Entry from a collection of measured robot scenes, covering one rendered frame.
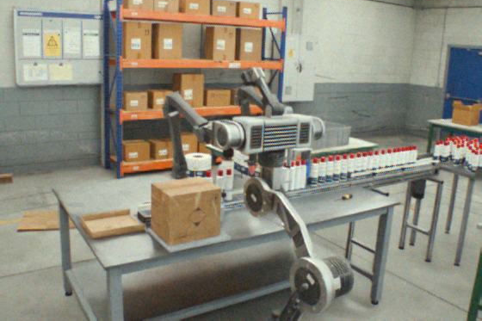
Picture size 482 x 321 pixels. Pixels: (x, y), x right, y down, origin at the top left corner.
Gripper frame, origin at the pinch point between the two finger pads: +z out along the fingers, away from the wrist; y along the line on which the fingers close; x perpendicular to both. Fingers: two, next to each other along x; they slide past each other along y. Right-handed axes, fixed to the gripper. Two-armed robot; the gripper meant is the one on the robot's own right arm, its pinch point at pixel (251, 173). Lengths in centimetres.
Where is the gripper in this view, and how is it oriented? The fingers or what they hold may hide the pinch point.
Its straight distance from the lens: 311.6
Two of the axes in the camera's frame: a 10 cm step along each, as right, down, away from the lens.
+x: 5.6, 2.2, -8.0
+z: -0.6, 9.7, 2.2
